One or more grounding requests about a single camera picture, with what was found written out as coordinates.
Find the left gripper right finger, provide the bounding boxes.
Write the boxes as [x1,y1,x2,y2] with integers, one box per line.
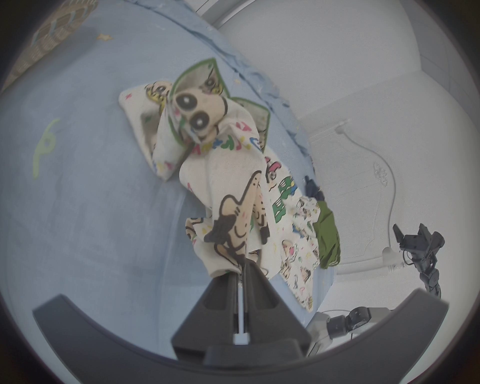
[244,264,312,351]

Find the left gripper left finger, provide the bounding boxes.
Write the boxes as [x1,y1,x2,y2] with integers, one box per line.
[172,273,241,361]

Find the white printed pyjama top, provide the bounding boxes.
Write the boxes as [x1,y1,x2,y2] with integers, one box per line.
[119,58,321,312]

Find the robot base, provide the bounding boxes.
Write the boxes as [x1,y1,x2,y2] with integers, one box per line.
[305,311,332,357]

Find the dark blue garment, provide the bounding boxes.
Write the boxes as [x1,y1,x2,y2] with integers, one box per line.
[304,175,325,202]

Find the round woven basket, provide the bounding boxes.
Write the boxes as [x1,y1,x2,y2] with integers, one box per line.
[5,0,99,85]

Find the green shorts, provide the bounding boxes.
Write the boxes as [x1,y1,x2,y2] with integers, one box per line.
[313,200,341,269]

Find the pale blue quilt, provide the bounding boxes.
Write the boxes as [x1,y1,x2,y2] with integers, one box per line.
[139,0,319,177]

